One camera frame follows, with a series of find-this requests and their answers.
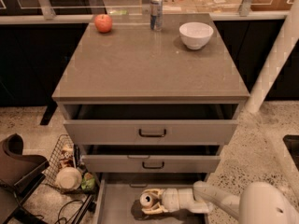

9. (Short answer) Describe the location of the red apple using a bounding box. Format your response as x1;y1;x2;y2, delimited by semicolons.
94;14;112;33

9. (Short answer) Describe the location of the orange soda can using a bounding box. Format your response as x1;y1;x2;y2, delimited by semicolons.
139;192;154;208

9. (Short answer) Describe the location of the black chair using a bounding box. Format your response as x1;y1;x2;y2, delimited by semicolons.
0;133;50;224

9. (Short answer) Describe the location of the black cable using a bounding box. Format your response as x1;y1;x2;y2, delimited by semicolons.
53;198;93;224

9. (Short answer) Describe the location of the black wire basket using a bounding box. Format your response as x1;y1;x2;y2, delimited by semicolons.
43;133;99;195

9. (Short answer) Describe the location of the middle grey drawer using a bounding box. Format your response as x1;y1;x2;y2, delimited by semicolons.
82;145;221;173

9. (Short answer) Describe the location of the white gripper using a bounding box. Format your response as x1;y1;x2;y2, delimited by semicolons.
142;189;194;215

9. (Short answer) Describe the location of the white ceramic bowl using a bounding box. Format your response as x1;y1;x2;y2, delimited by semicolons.
179;22;214;50

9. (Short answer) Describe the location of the brown snack package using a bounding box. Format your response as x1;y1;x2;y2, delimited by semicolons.
59;145;74;168

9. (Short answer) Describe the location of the blue silver energy drink can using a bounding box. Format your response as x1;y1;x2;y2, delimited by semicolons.
150;0;163;31

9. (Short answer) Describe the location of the green snack bag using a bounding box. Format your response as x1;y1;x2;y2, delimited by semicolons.
81;173;95;191

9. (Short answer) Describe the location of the bottom grey drawer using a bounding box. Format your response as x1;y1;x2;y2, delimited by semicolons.
93;173;209;224

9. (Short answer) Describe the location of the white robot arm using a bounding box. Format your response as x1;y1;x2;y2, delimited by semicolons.
139;181;299;224

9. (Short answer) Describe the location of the white lidded cup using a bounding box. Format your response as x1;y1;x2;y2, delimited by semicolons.
55;167;82;190

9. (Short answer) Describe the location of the top grey drawer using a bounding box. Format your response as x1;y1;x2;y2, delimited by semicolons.
64;104;237;146

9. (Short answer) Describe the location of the grey drawer cabinet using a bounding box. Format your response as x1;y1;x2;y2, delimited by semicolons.
51;13;250;185

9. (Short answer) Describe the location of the white diagonal post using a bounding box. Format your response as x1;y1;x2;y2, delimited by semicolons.
245;0;299;113

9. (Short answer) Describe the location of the grey drawer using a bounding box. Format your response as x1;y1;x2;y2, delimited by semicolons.
82;145;221;173
64;104;237;146
93;173;209;224

